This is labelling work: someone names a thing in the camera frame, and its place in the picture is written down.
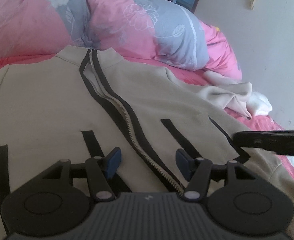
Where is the beige zip hoodie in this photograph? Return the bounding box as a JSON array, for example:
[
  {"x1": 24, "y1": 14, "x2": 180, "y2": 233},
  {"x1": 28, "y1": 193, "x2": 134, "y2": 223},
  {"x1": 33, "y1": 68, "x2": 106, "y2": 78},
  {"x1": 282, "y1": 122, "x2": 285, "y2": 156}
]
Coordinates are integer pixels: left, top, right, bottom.
[{"x1": 0, "y1": 46, "x2": 294, "y2": 239}]

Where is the pink grey floral duvet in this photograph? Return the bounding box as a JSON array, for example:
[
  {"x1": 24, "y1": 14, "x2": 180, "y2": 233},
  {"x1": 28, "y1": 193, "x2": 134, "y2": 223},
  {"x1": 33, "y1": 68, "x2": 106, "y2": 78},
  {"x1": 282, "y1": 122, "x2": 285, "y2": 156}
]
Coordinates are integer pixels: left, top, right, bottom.
[{"x1": 0, "y1": 0, "x2": 242, "y2": 80}]

